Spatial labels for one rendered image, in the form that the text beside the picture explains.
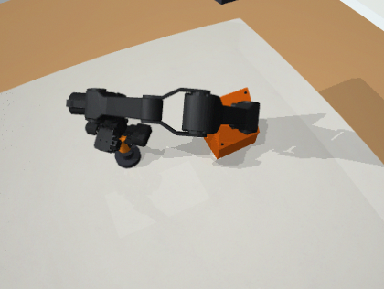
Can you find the orange tapered knob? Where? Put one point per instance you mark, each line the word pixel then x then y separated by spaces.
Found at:
pixel 124 147

